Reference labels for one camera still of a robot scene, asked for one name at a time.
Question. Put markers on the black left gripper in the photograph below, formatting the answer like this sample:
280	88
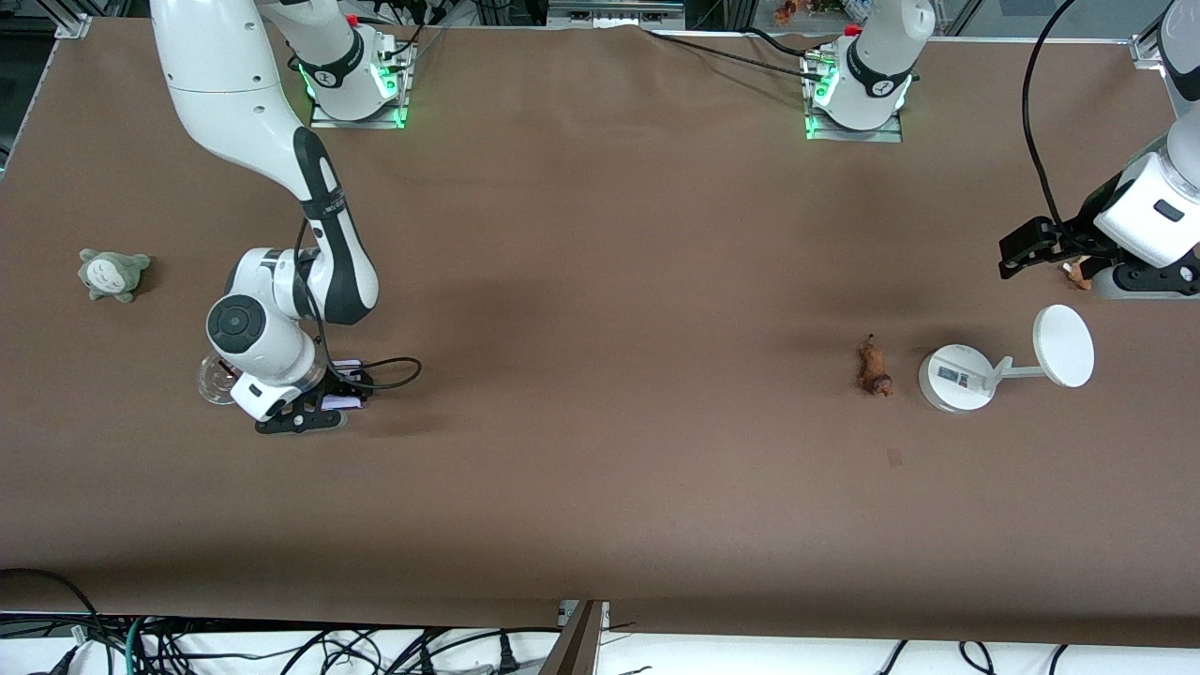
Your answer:
1083	231

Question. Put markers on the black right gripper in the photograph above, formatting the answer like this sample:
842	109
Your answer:
335	382

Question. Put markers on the brown lion statue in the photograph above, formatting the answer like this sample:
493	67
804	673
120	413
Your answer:
874	367

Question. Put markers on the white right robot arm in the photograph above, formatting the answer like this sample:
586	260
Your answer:
225	84

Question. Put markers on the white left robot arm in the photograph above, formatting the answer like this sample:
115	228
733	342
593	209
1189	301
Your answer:
1148	206

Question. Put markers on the white round desk lamp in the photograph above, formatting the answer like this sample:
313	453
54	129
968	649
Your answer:
1064	345

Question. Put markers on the clear plastic cup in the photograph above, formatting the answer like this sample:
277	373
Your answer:
214	382

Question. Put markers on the grey totoro plush toy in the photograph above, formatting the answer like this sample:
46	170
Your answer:
112	275

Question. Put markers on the small orange figure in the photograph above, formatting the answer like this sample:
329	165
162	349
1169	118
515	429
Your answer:
786	11

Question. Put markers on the wooden table beam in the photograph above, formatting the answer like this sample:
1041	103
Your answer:
572	647

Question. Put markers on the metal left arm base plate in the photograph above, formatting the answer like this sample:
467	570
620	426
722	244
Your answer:
853	134

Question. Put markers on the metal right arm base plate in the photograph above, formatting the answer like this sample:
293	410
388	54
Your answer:
398	94

